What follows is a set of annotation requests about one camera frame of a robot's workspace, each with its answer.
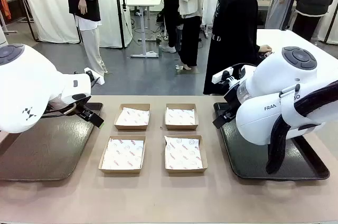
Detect person's right forearm black sleeve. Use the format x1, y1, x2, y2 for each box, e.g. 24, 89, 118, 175
245, 39, 262, 56

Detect left arm cable loop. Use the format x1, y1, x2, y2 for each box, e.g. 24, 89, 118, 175
42, 102, 78, 117

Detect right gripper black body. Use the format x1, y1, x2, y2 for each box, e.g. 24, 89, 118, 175
223, 86, 242, 115

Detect orange garment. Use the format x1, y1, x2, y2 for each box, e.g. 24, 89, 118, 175
0, 0, 13, 22

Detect white hanging curtain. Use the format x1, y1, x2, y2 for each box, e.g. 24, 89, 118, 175
17, 0, 81, 44
97, 0, 134, 49

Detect dark brown serving tray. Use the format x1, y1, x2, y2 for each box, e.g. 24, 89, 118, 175
0, 102, 104, 182
213, 102, 331, 181

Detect white side table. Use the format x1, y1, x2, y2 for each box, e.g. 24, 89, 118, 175
255, 29, 338, 60

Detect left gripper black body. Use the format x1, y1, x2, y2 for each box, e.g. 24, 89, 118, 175
75, 99, 93, 116

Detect person in black coat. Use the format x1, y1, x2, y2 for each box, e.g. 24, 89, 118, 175
203, 0, 281, 96

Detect white printed paper liner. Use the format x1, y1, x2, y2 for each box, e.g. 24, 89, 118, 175
101, 137, 145, 170
164, 135, 204, 171
116, 107, 151, 127
165, 108, 196, 127

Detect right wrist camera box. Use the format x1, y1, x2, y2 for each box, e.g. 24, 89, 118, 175
211, 67, 234, 86

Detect brown cardboard food box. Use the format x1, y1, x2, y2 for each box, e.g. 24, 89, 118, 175
114, 102, 152, 132
163, 134, 209, 174
98, 135, 147, 175
164, 102, 199, 132

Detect black light stand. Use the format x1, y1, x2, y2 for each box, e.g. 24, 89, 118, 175
12, 0, 41, 43

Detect black right arm cable sleeve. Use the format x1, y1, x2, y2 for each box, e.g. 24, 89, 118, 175
265, 80, 338, 175

